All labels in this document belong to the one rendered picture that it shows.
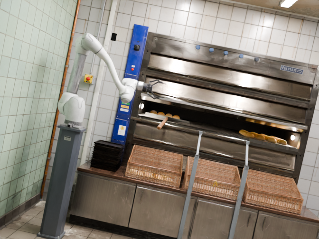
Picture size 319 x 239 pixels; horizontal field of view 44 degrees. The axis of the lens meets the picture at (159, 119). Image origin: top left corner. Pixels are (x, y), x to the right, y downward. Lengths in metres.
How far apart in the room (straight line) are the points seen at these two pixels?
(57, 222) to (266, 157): 2.29
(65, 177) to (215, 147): 1.70
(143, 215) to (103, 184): 0.49
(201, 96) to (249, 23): 0.94
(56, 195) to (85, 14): 2.04
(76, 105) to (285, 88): 2.26
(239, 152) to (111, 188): 1.46
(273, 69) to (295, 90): 0.32
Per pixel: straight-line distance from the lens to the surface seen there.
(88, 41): 3.59
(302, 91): 4.55
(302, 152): 4.58
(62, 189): 3.61
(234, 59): 4.43
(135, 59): 4.38
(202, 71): 4.37
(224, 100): 4.37
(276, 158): 4.52
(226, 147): 4.41
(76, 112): 3.51
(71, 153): 3.53
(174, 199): 3.92
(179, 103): 4.22
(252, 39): 4.47
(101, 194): 3.99
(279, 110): 4.49
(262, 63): 4.48
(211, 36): 4.42
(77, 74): 3.72
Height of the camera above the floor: 1.41
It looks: 3 degrees down
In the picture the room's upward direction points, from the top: 12 degrees clockwise
